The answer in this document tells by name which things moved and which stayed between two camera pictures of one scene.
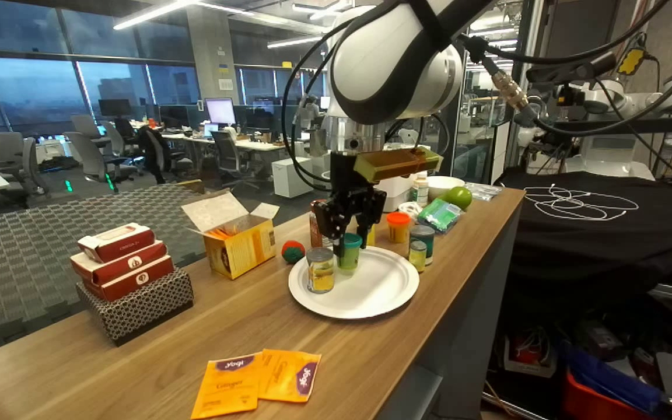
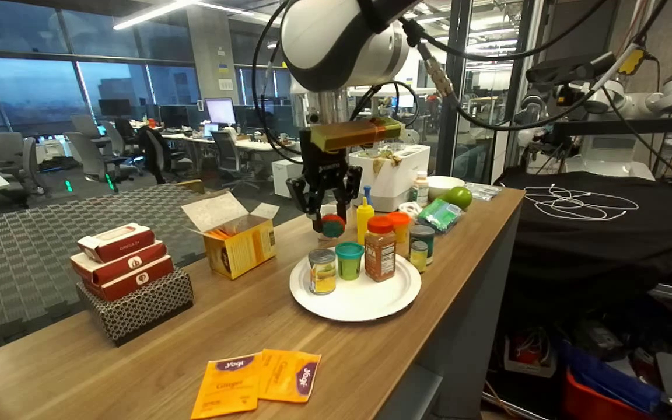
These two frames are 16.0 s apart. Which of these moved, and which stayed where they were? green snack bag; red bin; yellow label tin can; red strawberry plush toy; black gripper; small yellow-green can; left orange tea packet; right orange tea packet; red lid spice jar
Moved: red strawberry plush toy; black gripper; red lid spice jar
Stayed: green snack bag; right orange tea packet; small yellow-green can; left orange tea packet; red bin; yellow label tin can
